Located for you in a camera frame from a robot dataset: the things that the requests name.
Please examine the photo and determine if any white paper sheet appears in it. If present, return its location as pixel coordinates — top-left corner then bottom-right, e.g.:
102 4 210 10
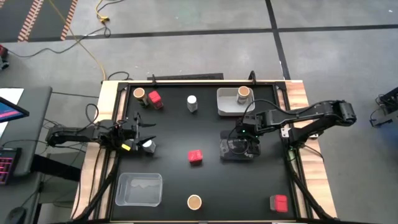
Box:
0 88 25 139

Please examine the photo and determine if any red wheeled cart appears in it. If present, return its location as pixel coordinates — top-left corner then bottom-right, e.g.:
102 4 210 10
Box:
0 44 10 71

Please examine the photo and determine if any black floor plate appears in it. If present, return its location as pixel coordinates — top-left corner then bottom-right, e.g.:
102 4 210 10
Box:
147 73 224 81

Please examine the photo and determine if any yellow cable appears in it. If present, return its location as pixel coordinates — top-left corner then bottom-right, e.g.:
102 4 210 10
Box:
46 0 127 82

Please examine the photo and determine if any grey translucent plastic bin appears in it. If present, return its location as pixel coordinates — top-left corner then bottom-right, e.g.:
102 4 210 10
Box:
219 129 261 162

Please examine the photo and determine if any gold-lid furikake seasoning jar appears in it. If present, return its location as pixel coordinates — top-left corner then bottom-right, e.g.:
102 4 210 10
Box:
187 194 203 211
132 87 149 106
236 85 251 105

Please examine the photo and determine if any backlit keyboard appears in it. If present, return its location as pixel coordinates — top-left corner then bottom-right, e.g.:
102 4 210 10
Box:
0 147 22 186

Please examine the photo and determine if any grey desk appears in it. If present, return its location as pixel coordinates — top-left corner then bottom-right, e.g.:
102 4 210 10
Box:
0 86 53 178

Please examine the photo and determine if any computer screen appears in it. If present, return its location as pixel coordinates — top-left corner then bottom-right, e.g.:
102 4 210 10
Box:
0 95 30 124

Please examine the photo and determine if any clear plastic bin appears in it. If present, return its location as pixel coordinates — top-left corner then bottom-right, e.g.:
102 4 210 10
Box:
114 172 164 207

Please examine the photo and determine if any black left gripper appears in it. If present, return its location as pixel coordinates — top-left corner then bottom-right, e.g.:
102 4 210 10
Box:
116 112 157 152

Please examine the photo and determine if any black computer mouse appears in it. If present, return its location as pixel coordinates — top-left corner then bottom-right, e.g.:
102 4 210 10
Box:
4 206 27 224

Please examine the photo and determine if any white plastic bin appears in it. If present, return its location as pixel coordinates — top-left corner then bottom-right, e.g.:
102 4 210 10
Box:
216 87 256 117

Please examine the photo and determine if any black floor equipment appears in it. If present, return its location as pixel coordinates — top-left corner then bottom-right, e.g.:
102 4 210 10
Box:
369 86 398 128

